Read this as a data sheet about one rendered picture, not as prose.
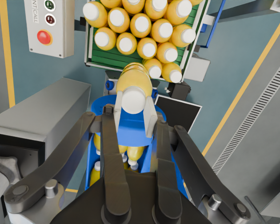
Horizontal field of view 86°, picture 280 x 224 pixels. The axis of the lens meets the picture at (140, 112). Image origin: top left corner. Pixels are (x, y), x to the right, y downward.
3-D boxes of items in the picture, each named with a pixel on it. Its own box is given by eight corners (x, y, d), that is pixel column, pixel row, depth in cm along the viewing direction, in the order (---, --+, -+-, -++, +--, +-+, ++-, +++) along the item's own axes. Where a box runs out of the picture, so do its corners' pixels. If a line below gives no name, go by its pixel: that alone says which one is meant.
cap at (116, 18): (109, 12, 43) (108, 11, 42) (122, 9, 43) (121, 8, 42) (112, 27, 45) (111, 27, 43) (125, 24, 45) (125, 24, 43)
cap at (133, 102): (117, 100, 25) (115, 104, 23) (130, 82, 24) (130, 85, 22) (136, 113, 26) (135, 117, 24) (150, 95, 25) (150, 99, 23)
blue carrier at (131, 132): (85, 209, 103) (77, 265, 78) (94, 90, 65) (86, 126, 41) (125, 206, 110) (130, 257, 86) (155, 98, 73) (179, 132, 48)
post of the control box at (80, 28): (103, 33, 141) (53, 26, 52) (104, 28, 139) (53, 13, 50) (108, 34, 142) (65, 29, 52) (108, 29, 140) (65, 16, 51)
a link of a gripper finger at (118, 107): (117, 134, 18) (110, 133, 17) (119, 108, 24) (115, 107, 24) (121, 111, 16) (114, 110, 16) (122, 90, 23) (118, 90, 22)
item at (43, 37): (39, 42, 45) (37, 42, 44) (38, 29, 43) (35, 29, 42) (51, 45, 45) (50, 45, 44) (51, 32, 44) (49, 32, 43)
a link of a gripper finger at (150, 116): (151, 116, 17) (158, 117, 17) (146, 95, 23) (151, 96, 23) (146, 138, 18) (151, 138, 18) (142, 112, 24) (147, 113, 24)
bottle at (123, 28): (110, 15, 59) (102, 7, 42) (128, 11, 59) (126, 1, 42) (115, 35, 62) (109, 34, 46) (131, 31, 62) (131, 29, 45)
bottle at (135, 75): (117, 78, 42) (104, 102, 25) (132, 56, 39) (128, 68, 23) (138, 92, 44) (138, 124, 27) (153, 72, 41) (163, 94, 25)
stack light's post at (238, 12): (174, 28, 142) (269, 9, 44) (176, 24, 140) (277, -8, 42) (178, 30, 142) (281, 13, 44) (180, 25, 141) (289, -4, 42)
